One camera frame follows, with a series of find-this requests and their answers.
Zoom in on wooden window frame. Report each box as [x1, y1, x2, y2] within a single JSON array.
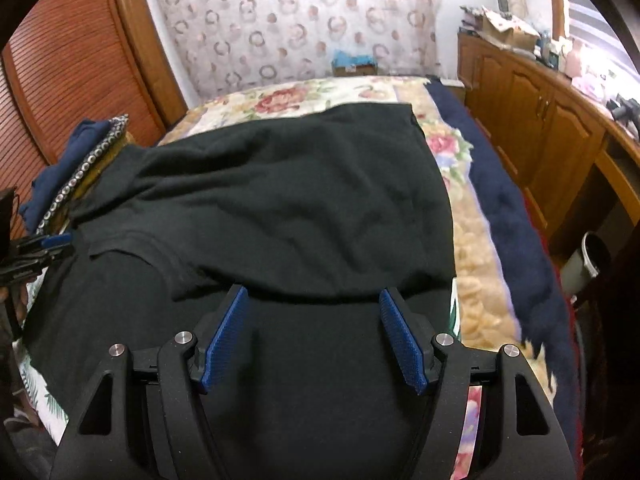
[[545, 0, 569, 41]]

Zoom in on striped window blind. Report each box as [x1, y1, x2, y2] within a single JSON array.
[[565, 0, 637, 61]]

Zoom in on circle print sheer curtain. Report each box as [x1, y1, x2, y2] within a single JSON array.
[[142, 0, 446, 101]]

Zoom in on leaf print bed sheet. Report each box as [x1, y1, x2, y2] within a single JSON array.
[[20, 280, 462, 432]]

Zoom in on wooden sideboard cabinet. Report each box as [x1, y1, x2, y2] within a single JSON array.
[[457, 32, 640, 261]]

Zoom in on open cardboard box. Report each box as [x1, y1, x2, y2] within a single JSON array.
[[480, 7, 542, 51]]

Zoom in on white waste bin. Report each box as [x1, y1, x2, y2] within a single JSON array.
[[559, 231, 614, 294]]

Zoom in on pink cap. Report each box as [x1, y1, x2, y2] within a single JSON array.
[[575, 72, 609, 94]]

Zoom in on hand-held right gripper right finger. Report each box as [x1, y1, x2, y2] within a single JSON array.
[[378, 287, 574, 480]]

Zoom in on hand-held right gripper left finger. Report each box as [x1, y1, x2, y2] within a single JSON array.
[[50, 284, 251, 480]]

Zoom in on navy folded clothes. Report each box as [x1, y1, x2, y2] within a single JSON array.
[[22, 119, 109, 231]]

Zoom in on group of small bottles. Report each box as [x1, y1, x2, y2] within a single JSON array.
[[537, 35, 566, 69]]

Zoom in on pink bottle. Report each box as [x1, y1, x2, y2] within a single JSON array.
[[565, 42, 587, 74]]

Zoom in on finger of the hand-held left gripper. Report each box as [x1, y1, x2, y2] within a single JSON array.
[[15, 247, 77, 272], [17, 232, 74, 252]]

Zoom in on black t-shirt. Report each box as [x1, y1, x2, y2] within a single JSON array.
[[22, 102, 457, 480]]

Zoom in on small cardboard box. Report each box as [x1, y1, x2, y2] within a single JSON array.
[[332, 61, 379, 77]]

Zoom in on floral cloth bundle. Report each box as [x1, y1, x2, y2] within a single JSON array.
[[460, 4, 484, 31]]

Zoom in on floral blanket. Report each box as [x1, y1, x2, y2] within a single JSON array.
[[157, 74, 531, 480]]

